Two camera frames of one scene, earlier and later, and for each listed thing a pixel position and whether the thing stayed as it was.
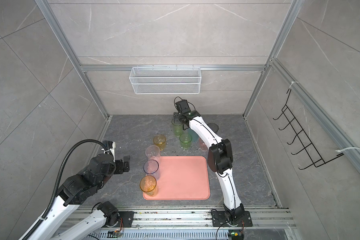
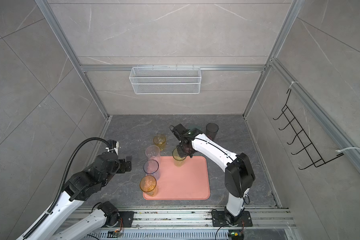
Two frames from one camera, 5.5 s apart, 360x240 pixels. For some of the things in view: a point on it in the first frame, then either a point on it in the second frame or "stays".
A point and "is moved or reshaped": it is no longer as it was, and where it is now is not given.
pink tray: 182,178 stays
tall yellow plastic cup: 148,185 stays
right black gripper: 176,115 -> 181,153
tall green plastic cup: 177,127 is moved or reshaped
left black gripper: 120,168 stays
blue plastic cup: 151,167 stays
